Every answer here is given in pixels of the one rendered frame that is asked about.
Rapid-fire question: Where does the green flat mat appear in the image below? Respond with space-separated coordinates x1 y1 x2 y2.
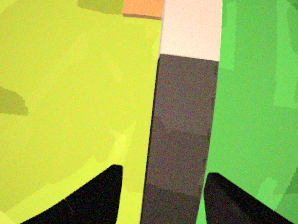
205 0 298 224

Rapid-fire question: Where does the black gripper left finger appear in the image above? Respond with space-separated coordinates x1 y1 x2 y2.
21 164 122 224

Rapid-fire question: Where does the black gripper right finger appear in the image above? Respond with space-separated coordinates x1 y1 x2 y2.
204 172 294 224

